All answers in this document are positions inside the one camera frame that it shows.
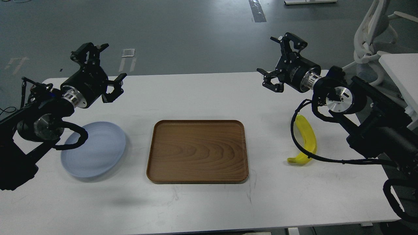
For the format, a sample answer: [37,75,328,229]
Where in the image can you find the brown wooden tray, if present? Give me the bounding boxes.
[146,119,249,184]

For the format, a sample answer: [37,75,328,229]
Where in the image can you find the light blue plate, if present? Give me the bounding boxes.
[61,121,126,179]

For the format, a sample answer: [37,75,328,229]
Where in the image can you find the white office chair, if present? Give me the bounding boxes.
[343,0,418,87]

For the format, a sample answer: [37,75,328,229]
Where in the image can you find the white side table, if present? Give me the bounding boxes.
[379,53,418,122]

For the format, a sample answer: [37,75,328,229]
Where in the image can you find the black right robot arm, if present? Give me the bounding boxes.
[257,32,417,223]

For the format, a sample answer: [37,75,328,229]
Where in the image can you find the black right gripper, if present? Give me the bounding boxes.
[256,32,321,93]

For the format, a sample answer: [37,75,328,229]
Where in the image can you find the yellow banana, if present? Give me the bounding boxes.
[287,114,317,165]

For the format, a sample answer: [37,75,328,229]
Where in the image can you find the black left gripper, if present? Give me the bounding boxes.
[61,42,127,109]

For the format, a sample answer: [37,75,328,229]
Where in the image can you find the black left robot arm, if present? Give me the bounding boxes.
[0,42,127,191]

